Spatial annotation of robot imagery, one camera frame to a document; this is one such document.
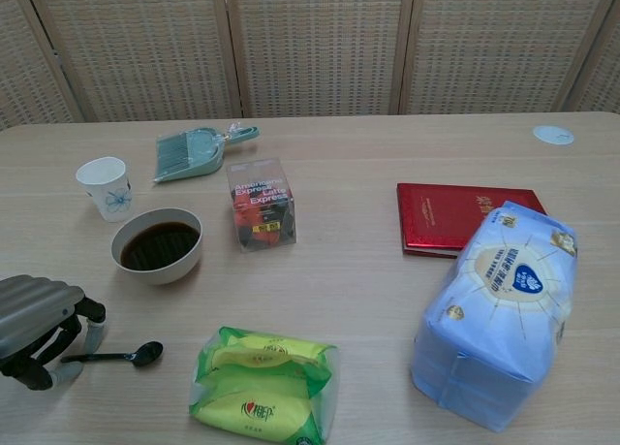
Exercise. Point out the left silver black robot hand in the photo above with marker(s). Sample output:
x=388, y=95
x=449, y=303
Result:
x=34, y=314

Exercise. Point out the black plastic spoon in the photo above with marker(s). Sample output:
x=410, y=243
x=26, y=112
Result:
x=145, y=354

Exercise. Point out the white bowl with dark liquid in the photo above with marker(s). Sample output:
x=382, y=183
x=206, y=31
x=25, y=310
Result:
x=157, y=251

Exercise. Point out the green yellow tissue pack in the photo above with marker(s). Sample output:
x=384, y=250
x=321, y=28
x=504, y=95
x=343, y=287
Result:
x=261, y=391

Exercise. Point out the clear coffee capsule box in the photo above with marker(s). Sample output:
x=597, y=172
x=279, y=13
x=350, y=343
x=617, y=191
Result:
x=261, y=207

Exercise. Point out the blue tissue paper pack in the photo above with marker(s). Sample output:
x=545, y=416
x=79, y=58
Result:
x=494, y=328

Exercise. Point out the white paper cup blue flower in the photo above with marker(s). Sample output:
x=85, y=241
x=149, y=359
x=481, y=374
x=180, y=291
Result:
x=109, y=193

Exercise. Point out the green dustpan brush set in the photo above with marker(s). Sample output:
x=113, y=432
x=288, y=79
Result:
x=198, y=156

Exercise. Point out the woven wooden folding screen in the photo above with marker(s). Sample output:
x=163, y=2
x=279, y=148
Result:
x=310, y=42

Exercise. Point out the red certificate book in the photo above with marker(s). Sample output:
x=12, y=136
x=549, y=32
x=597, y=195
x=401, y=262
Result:
x=436, y=217

